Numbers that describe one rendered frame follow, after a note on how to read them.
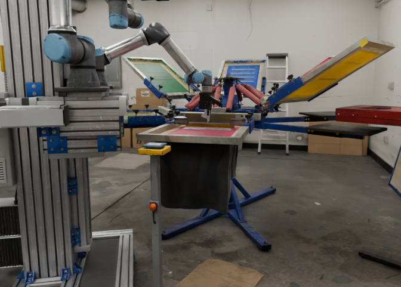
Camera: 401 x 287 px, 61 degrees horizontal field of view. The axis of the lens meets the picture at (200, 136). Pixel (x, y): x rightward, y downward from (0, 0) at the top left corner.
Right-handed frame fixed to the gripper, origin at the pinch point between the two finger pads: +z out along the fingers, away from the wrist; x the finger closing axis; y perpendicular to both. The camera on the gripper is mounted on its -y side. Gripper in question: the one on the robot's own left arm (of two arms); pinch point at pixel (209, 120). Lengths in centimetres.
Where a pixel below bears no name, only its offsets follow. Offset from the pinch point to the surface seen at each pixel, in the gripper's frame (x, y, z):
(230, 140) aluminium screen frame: 60, -24, 3
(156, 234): 79, 12, 52
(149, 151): 83, 12, 6
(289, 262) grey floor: 1, -59, 101
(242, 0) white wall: -413, 28, -171
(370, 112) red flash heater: 2, -105, -8
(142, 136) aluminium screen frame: 60, 26, 3
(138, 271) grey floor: 38, 41, 101
